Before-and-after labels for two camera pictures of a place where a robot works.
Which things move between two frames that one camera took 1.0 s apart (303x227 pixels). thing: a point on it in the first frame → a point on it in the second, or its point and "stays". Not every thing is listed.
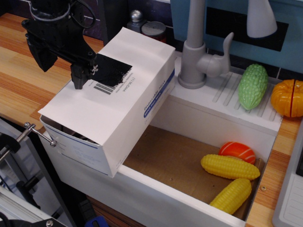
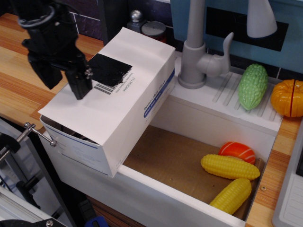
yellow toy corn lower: x=234 y=197 stays
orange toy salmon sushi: x=238 y=151 stays
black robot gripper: x=59 y=25 → x=52 y=40
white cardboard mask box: x=102 y=124 stays
